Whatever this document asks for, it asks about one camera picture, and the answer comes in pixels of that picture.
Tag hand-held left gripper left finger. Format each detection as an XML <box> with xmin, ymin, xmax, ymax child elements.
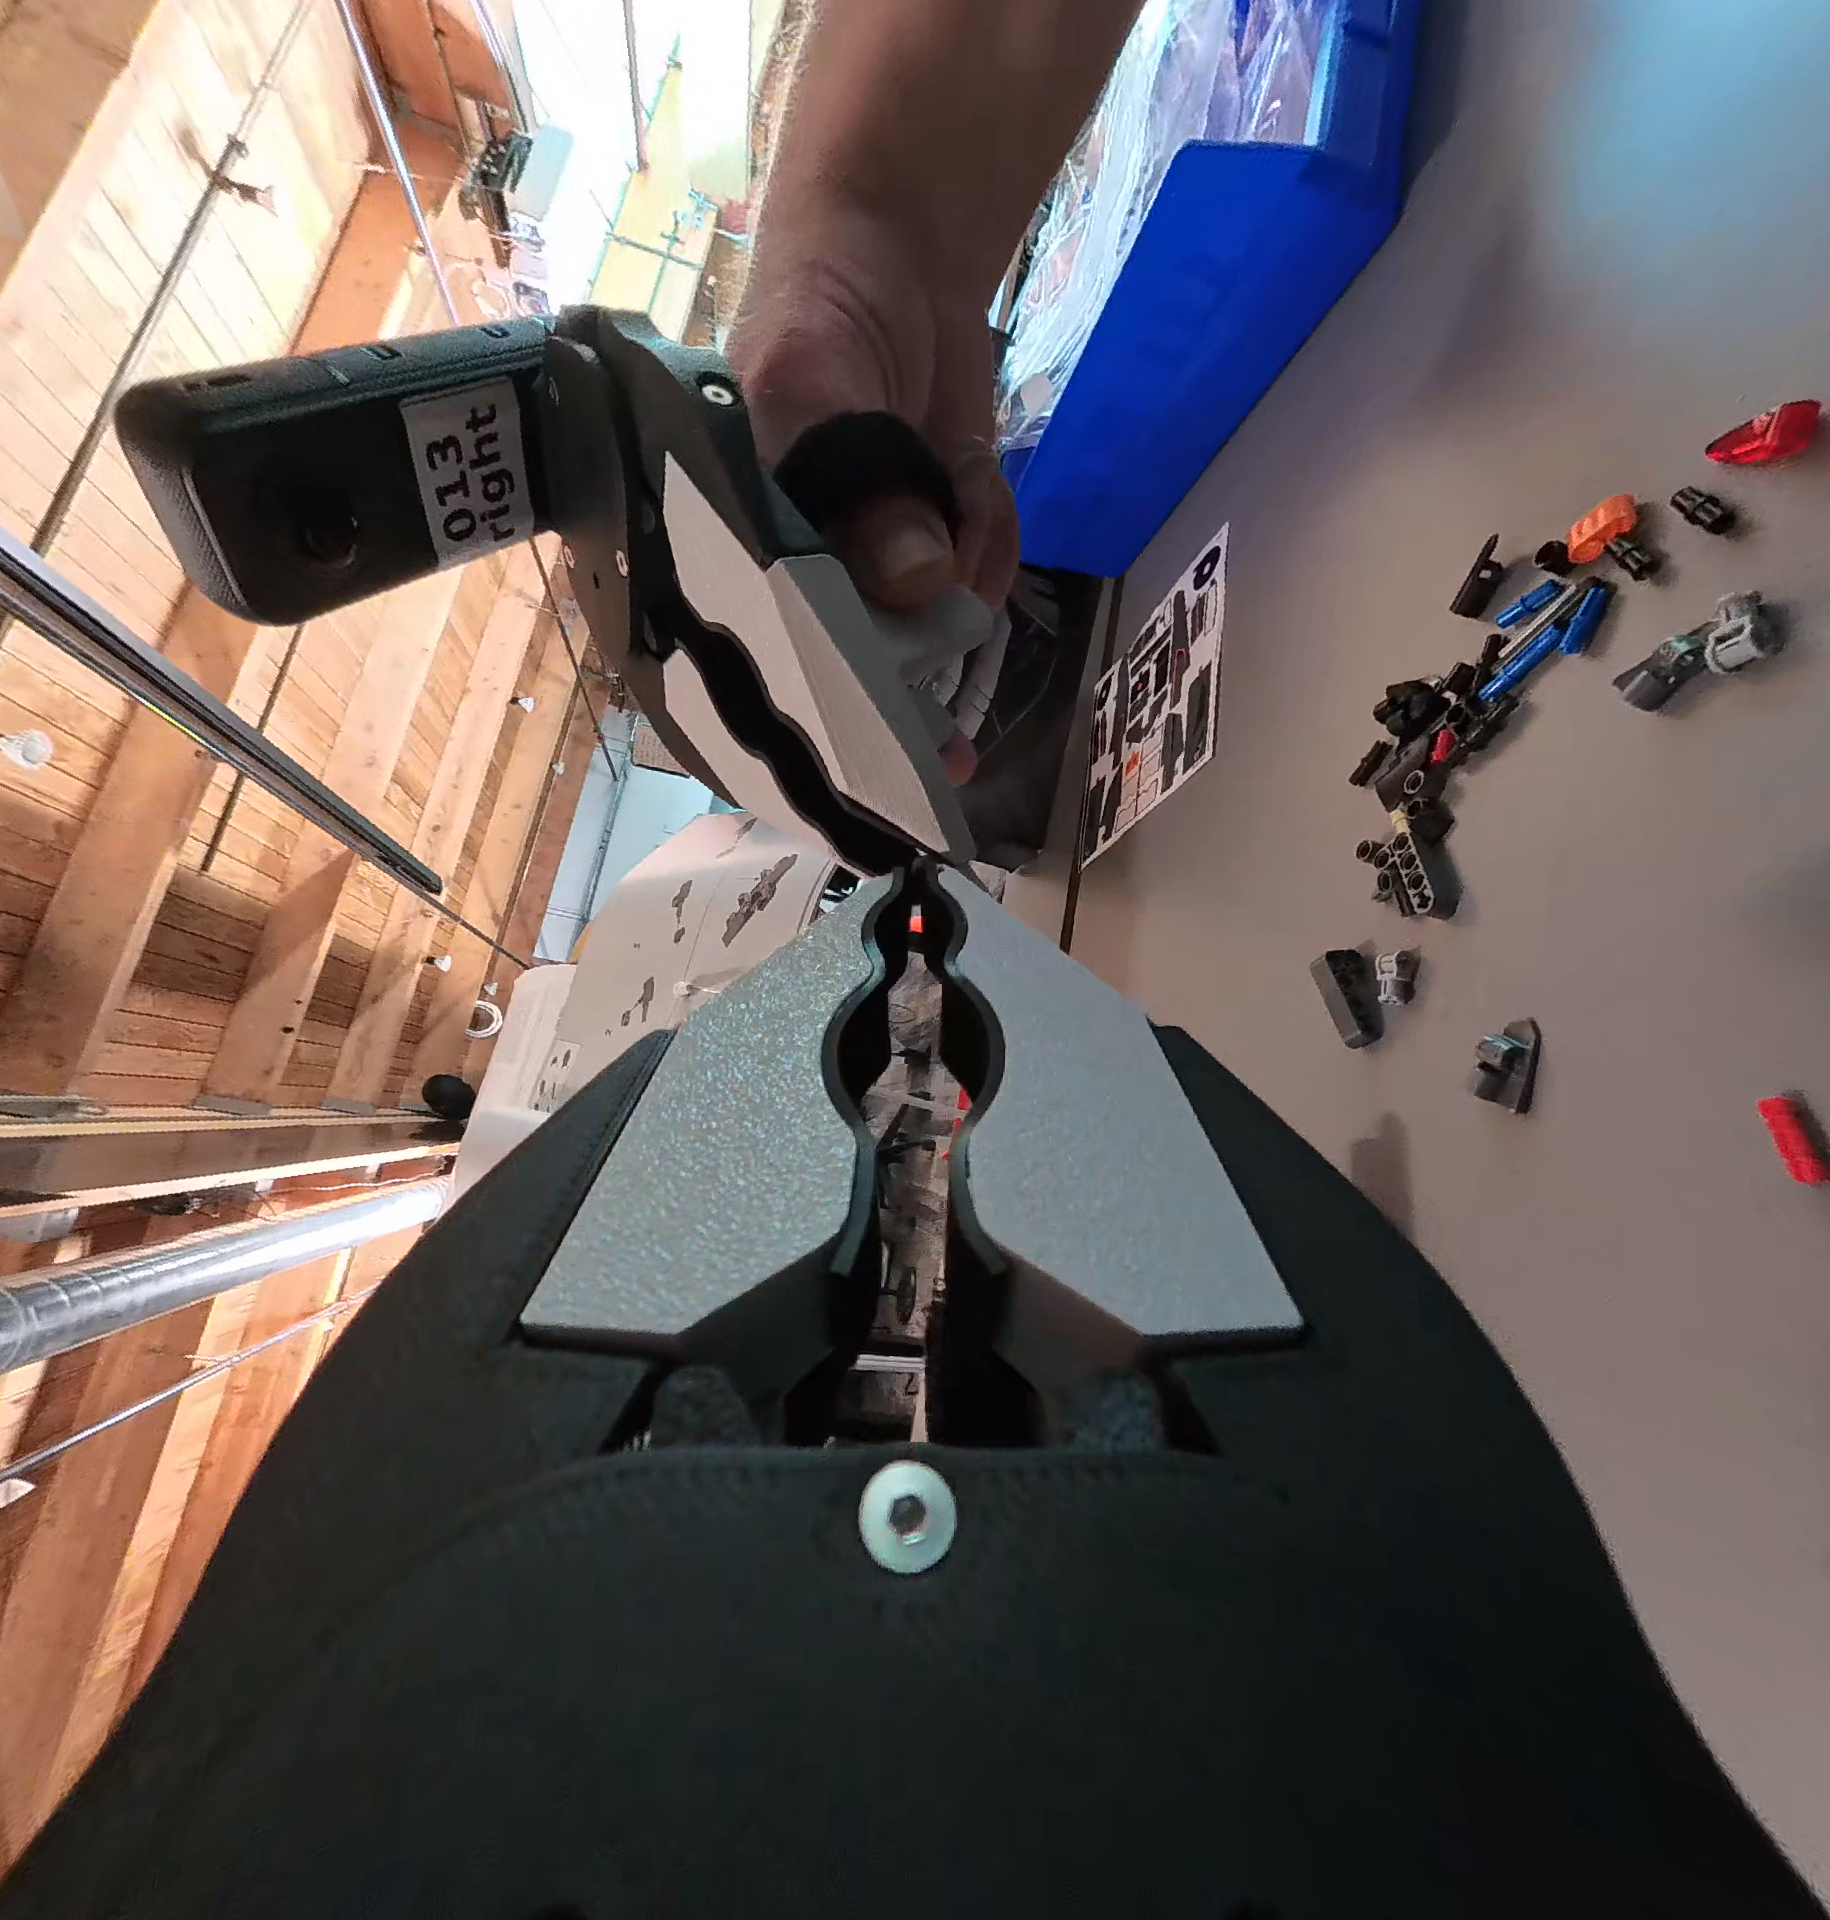
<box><xmin>521</xmin><ymin>873</ymin><xmax>916</xmax><ymax>1449</ymax></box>

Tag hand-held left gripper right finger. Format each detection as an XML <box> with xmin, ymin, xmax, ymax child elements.
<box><xmin>919</xmin><ymin>862</ymin><xmax>1308</xmax><ymax>1449</ymax></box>

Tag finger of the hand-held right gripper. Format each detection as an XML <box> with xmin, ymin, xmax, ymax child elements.
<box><xmin>660</xmin><ymin>450</ymin><xmax>978</xmax><ymax>872</ymax></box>
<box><xmin>660</xmin><ymin>652</ymin><xmax>916</xmax><ymax>879</ymax></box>

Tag dark grey lego wedge piece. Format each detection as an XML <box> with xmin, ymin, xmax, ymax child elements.
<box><xmin>1469</xmin><ymin>1019</ymin><xmax>1544</xmax><ymax>1113</ymax></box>

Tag pile of small lego pieces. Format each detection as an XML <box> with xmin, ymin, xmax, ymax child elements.
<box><xmin>1341</xmin><ymin>495</ymin><xmax>1743</xmax><ymax>920</ymax></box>

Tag person's right forearm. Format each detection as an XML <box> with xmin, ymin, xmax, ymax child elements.
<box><xmin>765</xmin><ymin>0</ymin><xmax>1158</xmax><ymax>346</ymax></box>

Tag black lego set box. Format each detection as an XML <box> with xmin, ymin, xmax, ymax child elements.
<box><xmin>975</xmin><ymin>570</ymin><xmax>1115</xmax><ymax>873</ymax></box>

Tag grey lego joint piece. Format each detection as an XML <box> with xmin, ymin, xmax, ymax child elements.
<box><xmin>1611</xmin><ymin>592</ymin><xmax>1788</xmax><ymax>714</ymax></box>

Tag red translucent lego piece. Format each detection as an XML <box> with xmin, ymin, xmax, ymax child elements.
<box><xmin>1706</xmin><ymin>398</ymin><xmax>1824</xmax><ymax>466</ymax></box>

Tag person's right hand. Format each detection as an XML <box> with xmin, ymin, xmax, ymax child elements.
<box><xmin>727</xmin><ymin>261</ymin><xmax>1024</xmax><ymax>788</ymax></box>

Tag white instruction booklet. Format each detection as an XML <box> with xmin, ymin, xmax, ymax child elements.
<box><xmin>472</xmin><ymin>816</ymin><xmax>888</xmax><ymax>1157</ymax></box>

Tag black metal bar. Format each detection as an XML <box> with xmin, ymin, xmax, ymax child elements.
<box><xmin>0</xmin><ymin>495</ymin><xmax>444</xmax><ymax>901</ymax></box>

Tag black white sticker sheet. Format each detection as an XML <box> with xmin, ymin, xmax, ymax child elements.
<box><xmin>1077</xmin><ymin>522</ymin><xmax>1233</xmax><ymax>872</ymax></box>

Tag blue plastic bin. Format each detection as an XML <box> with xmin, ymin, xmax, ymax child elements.
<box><xmin>997</xmin><ymin>0</ymin><xmax>1428</xmax><ymax>578</ymax></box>

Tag clear plastic bags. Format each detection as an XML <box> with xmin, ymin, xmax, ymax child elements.
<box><xmin>989</xmin><ymin>0</ymin><xmax>1353</xmax><ymax>452</ymax></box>

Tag silver ventilation duct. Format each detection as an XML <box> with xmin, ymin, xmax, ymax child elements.
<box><xmin>0</xmin><ymin>1177</ymin><xmax>453</xmax><ymax>1388</ymax></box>

